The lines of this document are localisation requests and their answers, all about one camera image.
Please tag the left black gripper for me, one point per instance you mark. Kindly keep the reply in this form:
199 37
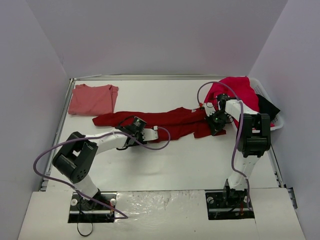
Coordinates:
129 139

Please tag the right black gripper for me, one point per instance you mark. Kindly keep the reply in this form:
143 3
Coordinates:
216 124

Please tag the dark red t-shirt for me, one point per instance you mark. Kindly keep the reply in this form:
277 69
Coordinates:
179 122

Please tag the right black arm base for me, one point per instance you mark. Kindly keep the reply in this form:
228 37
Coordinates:
227 204

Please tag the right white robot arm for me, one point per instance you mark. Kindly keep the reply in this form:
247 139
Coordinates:
253 137

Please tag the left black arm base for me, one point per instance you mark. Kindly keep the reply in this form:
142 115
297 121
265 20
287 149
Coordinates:
87 211

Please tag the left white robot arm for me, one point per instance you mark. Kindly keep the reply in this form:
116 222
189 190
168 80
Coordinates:
75 159

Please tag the bright pink t-shirt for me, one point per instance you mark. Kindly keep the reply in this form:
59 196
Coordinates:
240 85

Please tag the black garment in basket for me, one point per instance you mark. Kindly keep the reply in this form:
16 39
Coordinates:
266 107

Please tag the folded salmon pink t-shirt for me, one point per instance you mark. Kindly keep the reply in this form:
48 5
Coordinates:
93 100

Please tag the white plastic laundry basket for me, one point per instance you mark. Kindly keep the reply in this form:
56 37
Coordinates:
256 85

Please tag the white foreground cover board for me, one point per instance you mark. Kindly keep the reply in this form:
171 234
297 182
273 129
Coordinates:
164 215

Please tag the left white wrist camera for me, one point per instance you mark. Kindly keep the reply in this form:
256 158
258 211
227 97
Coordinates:
150 134

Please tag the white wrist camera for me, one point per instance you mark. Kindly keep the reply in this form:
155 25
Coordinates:
150 134
208 107

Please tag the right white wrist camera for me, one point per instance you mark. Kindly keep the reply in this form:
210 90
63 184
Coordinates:
208 107

